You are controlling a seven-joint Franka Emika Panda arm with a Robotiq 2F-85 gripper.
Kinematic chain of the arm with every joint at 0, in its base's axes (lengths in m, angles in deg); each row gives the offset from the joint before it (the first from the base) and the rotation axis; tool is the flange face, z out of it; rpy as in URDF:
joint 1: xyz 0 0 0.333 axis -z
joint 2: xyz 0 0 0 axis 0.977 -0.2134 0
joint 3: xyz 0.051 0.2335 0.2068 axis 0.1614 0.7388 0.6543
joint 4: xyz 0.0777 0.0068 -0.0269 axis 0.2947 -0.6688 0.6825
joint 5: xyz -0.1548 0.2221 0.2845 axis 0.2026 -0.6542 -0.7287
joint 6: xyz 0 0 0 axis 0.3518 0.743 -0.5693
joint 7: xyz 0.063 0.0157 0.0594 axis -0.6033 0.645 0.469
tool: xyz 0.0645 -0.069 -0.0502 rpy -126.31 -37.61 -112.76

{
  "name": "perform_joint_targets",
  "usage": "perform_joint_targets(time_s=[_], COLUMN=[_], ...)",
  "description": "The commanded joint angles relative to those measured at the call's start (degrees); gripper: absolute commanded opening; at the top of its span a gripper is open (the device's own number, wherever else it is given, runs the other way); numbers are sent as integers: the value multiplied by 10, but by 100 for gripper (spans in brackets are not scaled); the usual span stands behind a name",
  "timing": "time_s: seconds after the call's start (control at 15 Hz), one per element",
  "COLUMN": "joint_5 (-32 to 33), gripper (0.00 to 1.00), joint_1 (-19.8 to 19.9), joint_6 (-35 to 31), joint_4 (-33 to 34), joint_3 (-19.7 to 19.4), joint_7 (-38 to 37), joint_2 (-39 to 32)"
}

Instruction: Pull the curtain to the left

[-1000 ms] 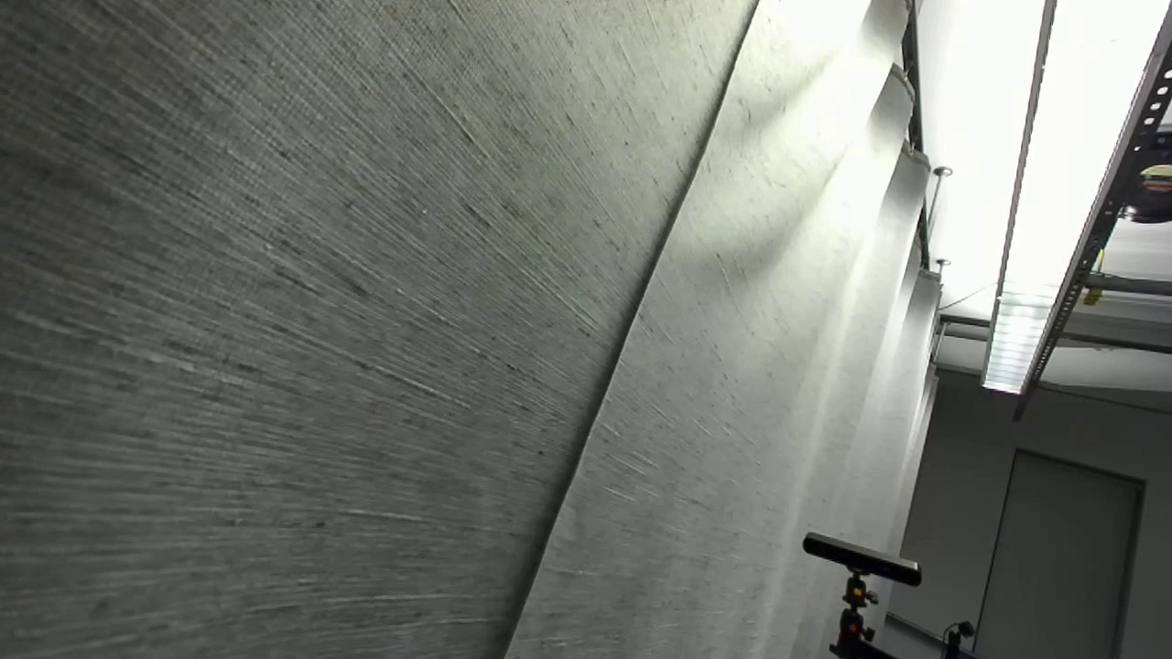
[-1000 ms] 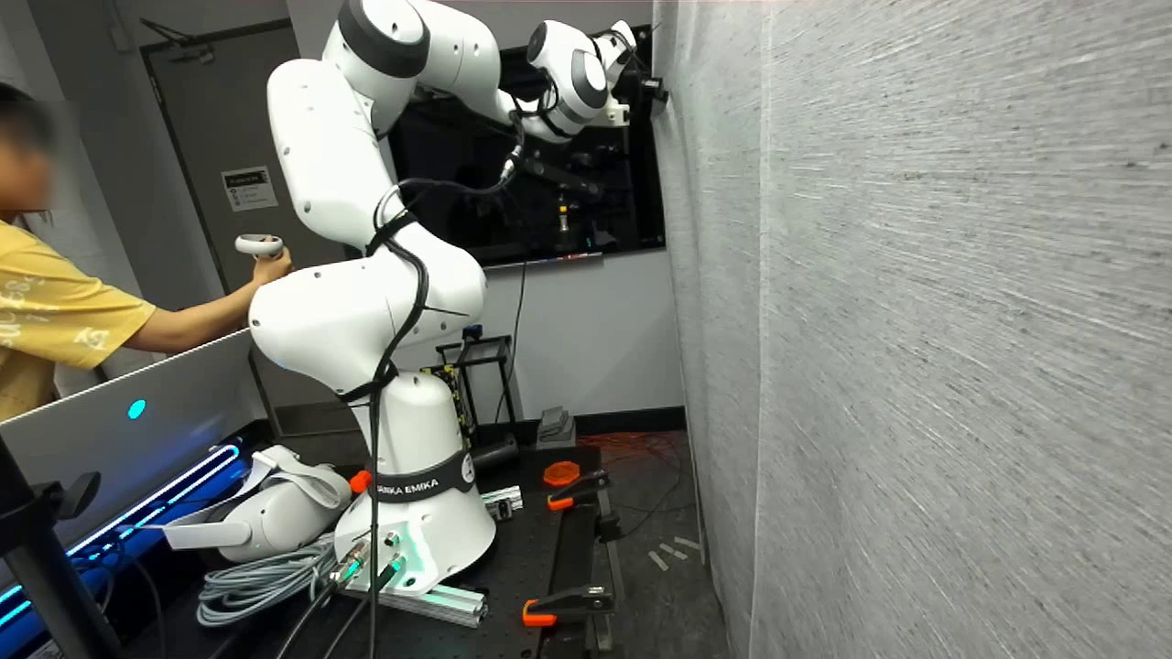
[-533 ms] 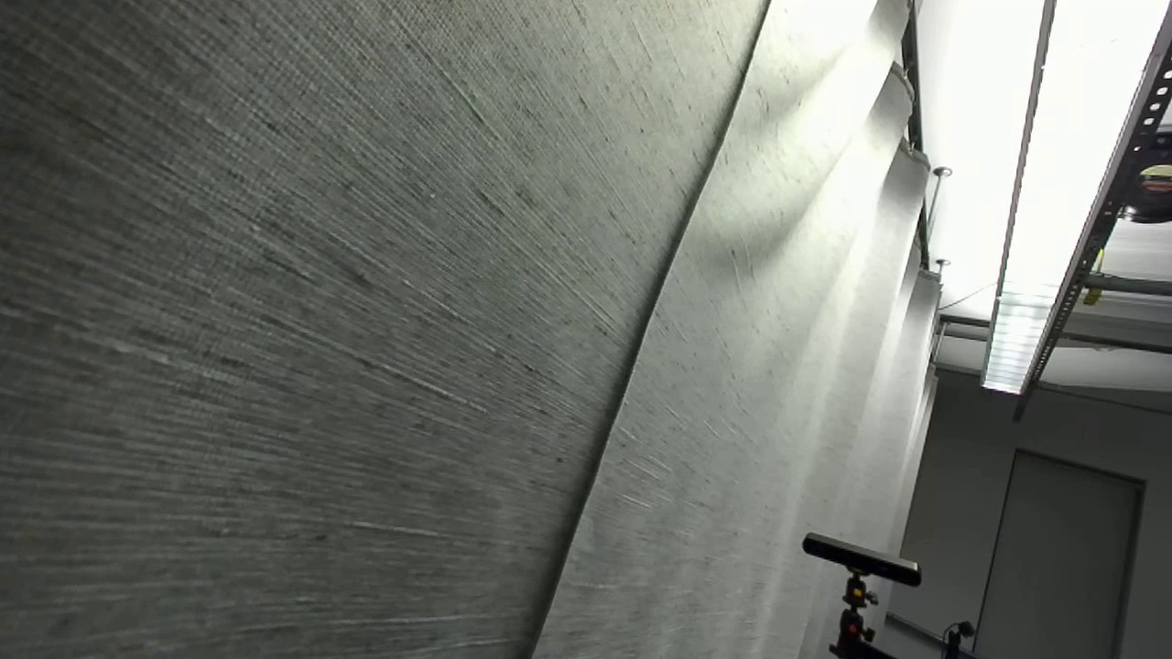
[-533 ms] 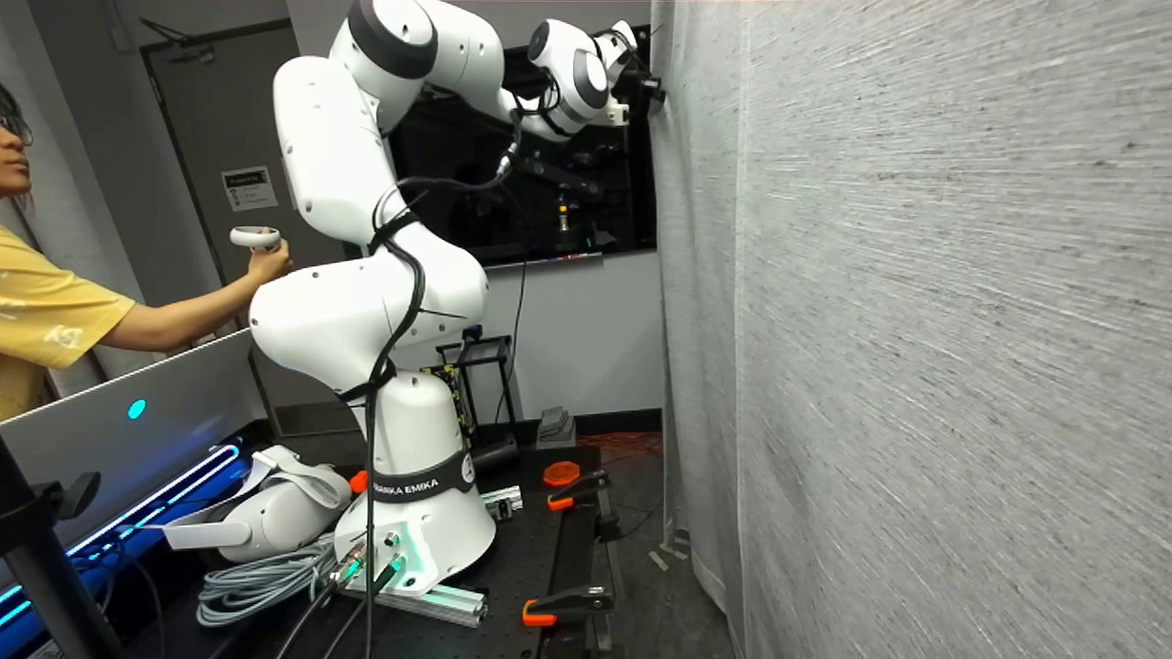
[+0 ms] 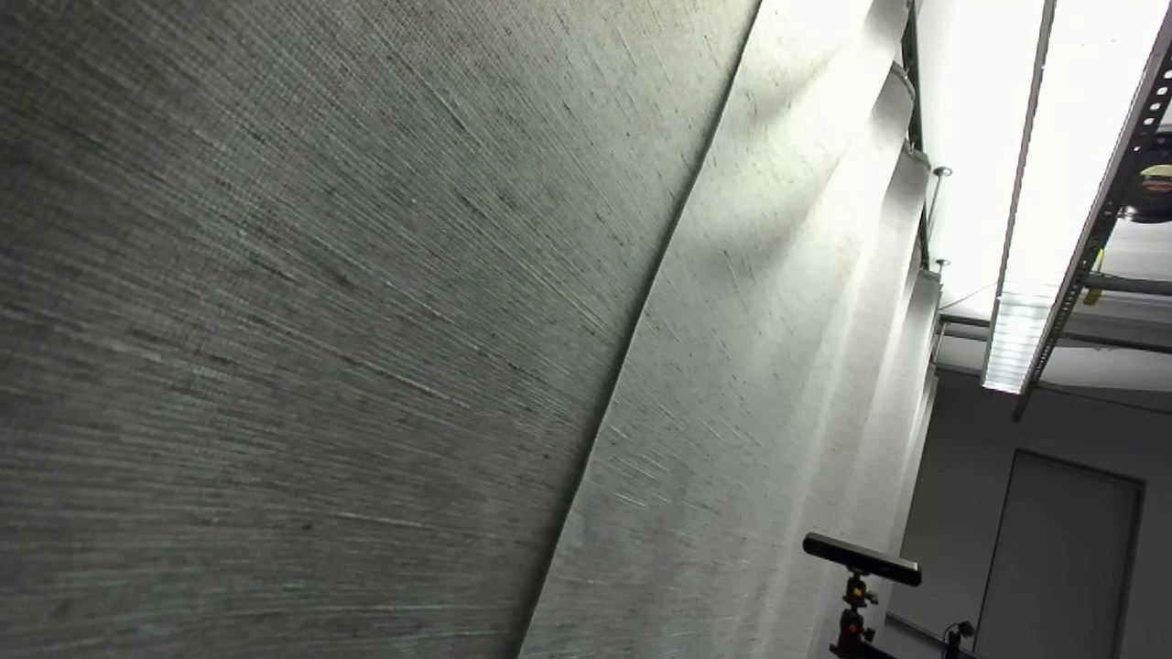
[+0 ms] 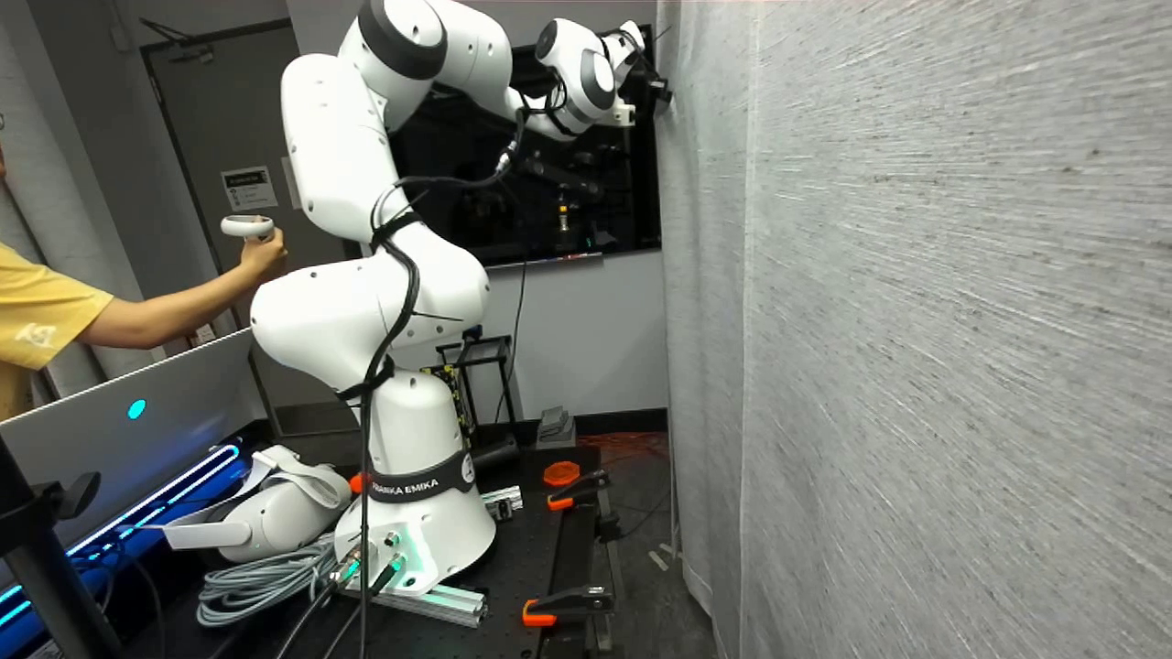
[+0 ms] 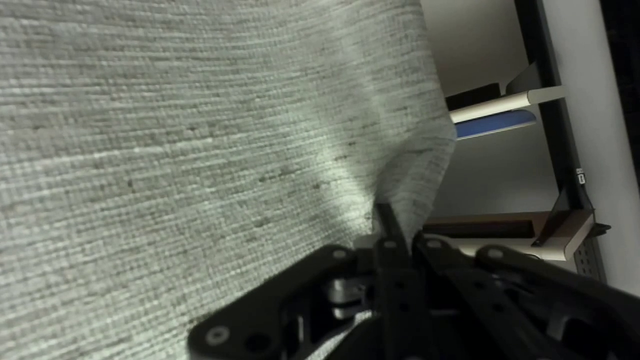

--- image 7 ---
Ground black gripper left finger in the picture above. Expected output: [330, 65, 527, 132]
[186, 199, 403, 360]

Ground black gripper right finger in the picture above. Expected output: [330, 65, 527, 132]
[399, 230, 640, 360]

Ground grey-white woven curtain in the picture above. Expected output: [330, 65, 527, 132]
[0, 0, 459, 360]

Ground brown cardboard box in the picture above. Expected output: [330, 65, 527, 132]
[421, 209, 595, 264]

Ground perforated black rack upright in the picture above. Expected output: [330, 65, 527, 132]
[511, 0, 611, 284]

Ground blue flat item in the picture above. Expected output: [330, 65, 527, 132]
[454, 109, 539, 143]

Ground white flat board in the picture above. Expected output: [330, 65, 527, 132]
[445, 84, 568, 126]

